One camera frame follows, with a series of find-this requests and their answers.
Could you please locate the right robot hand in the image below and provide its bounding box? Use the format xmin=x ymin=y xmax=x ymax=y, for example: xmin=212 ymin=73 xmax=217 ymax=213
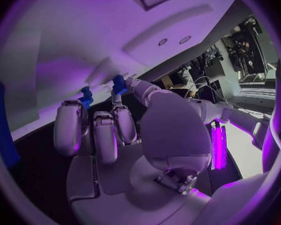
xmin=54 ymin=78 xmax=213 ymax=225

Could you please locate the cluttered workshop desk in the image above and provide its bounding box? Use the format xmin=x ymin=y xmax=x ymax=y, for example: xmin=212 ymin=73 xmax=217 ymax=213
xmin=182 ymin=45 xmax=227 ymax=80

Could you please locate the equipment rack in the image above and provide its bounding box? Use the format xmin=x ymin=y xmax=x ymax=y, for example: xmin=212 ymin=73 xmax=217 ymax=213
xmin=221 ymin=15 xmax=268 ymax=84

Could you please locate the white cable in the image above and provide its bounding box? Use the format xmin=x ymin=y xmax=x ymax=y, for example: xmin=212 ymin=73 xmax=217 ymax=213
xmin=193 ymin=76 xmax=229 ymax=104
xmin=184 ymin=85 xmax=218 ymax=103

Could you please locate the small blue peg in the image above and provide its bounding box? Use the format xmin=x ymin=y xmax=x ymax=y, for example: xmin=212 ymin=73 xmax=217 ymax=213
xmin=77 ymin=86 xmax=94 ymax=110

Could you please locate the long blue block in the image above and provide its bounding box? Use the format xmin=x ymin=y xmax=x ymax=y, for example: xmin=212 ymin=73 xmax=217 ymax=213
xmin=0 ymin=80 xmax=22 ymax=171

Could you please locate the white task board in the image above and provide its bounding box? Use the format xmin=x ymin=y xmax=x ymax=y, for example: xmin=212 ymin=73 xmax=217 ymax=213
xmin=0 ymin=0 xmax=239 ymax=142

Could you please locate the glowing light bar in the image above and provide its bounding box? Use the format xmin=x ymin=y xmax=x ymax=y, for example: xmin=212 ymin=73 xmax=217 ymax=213
xmin=210 ymin=120 xmax=229 ymax=171

